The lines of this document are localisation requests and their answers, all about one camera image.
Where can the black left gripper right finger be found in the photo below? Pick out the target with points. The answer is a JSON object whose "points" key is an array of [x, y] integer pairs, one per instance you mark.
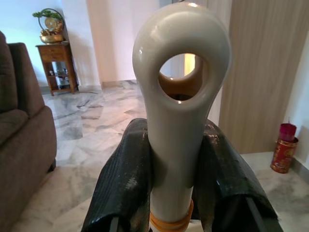
{"points": [[229, 174]]}

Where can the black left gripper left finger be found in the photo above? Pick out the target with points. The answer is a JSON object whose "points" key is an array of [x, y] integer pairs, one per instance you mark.
{"points": [[120, 174]]}

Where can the red cylindrical tin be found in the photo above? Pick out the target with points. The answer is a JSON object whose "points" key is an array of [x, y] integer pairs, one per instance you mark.
{"points": [[284, 154]]}

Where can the pink red candle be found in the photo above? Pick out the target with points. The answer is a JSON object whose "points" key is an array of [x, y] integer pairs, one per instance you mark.
{"points": [[287, 131]]}

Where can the brown fabric sofa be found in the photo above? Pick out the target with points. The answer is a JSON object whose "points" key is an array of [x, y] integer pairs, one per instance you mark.
{"points": [[21, 135]]}

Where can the wooden side table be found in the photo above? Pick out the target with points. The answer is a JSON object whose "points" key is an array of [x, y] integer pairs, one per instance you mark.
{"points": [[58, 68]]}

